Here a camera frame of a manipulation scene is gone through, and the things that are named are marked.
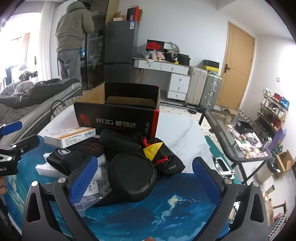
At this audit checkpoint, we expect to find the teal rug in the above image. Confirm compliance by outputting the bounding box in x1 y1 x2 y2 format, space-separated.
205 136 243 183

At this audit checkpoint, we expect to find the glass display cabinet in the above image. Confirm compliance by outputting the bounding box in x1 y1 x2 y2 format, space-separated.
81 0 109 91

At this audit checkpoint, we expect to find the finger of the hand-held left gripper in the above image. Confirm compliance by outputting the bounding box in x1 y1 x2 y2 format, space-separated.
0 135 39 161
0 122 23 136

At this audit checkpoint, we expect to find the grey fridge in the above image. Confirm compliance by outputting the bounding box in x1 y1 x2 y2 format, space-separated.
103 20 139 87

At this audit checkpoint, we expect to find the black bag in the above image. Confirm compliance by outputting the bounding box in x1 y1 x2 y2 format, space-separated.
177 54 190 66

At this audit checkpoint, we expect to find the clear plastic bag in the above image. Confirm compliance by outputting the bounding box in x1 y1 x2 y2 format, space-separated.
74 154 114 211

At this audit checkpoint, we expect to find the black pouch red print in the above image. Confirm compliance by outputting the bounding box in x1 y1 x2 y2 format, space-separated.
69 137 105 158

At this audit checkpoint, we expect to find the orange curtain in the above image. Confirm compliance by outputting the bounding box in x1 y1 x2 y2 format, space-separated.
23 32 31 63

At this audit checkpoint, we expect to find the red black shoe box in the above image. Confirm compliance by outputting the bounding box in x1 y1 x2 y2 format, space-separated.
145 39 165 52

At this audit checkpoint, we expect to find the wooden door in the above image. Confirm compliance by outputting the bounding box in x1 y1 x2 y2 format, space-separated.
217 21 256 111

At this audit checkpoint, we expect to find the shoe rack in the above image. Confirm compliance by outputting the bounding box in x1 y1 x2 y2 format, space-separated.
255 88 289 132

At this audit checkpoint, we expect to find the yellow tag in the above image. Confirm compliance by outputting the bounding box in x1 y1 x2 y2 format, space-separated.
143 142 163 161

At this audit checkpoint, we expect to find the black cardboard box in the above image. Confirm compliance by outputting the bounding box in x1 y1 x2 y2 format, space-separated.
73 82 161 139

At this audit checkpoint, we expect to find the silver suitcase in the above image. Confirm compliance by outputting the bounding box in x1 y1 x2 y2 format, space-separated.
199 72 222 109

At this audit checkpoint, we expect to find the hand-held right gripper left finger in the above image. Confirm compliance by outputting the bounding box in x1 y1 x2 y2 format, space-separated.
22 155 97 241

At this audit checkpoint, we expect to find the small black box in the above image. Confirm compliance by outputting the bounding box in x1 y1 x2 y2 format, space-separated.
234 120 255 135

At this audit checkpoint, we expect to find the desk clutter pile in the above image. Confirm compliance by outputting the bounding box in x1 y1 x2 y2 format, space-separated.
141 50 178 63

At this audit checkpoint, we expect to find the open cardboard box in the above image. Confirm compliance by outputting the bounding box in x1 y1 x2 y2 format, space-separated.
275 150 295 179

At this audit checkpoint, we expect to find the small cardboard box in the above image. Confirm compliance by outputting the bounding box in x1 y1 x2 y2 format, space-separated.
112 11 127 22

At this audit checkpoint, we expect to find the glass table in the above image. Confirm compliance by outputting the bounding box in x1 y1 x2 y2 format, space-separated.
198 108 273 183

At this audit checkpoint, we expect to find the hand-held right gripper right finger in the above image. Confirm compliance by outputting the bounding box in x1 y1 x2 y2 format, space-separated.
192 156 270 241

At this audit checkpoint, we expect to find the beige suitcase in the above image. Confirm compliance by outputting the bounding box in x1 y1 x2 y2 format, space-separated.
185 66 208 105

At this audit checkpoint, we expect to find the yellow black box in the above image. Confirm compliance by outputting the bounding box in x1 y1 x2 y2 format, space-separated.
203 60 220 73

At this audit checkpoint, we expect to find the grey duvet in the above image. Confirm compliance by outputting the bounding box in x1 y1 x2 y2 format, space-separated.
0 78 82 126

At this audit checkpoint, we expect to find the purple bag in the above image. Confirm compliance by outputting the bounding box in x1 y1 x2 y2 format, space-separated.
268 128 287 153

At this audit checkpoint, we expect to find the white desk with drawers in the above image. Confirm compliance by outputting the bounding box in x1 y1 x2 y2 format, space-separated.
133 58 190 101

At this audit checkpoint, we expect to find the white orange small carton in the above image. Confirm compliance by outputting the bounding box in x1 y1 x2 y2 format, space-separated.
44 127 96 149

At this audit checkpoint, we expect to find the black red tall box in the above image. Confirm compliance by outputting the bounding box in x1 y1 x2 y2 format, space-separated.
127 6 140 25

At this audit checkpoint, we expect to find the round mirror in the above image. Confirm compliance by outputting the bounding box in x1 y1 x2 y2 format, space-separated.
163 42 180 61

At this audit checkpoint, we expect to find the blue desk mat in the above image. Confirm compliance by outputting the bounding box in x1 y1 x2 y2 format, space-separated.
0 134 232 241

